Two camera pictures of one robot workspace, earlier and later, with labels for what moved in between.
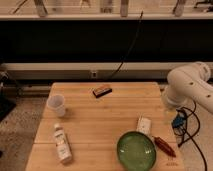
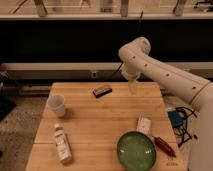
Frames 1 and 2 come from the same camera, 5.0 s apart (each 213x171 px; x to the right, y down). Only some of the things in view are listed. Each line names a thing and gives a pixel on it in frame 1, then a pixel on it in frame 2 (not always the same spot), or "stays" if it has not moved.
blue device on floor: (178, 121) stays
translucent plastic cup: (56, 102) stays
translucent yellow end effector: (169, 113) to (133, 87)
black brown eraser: (102, 91) stays
